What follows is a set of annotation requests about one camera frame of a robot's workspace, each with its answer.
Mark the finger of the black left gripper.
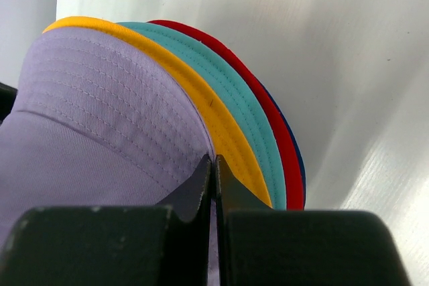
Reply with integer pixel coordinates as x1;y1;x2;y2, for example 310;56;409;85
0;82;17;123

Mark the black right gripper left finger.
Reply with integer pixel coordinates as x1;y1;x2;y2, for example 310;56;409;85
1;156;212;285

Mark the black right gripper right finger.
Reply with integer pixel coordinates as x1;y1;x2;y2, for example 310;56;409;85
214;156;410;285

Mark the red bucket hat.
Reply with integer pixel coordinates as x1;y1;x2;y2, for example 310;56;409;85
150;19;305;210

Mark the blue bucket hat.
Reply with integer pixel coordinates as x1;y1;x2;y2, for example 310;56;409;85
260;82;307;205

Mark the lilac bucket hat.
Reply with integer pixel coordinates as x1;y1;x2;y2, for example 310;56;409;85
1;27;220;285

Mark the yellow bucket hat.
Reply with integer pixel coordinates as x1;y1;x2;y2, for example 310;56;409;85
44;16;273;208

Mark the teal bucket hat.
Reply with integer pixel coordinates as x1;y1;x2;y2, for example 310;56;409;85
120;21;287;210

